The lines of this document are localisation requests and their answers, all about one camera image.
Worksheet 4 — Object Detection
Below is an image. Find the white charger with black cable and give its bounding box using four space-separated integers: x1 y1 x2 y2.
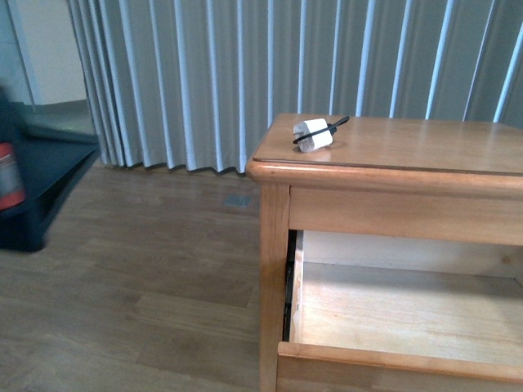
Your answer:
293 116 350 153

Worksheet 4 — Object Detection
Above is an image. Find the wooden drawer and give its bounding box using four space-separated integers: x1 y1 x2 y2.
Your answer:
276 231 522 391

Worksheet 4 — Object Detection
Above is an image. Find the metal floor socket cover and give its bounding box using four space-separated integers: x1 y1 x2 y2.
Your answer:
223 194 252 208

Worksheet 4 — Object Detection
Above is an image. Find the grey pleated curtain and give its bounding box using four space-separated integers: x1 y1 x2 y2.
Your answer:
69 1 522 171

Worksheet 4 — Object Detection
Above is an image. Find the wooden nightstand cabinet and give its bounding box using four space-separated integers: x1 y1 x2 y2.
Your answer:
247 114 522 391

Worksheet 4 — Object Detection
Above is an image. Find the black drawer slide rail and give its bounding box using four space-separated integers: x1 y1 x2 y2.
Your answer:
282 230 297 341

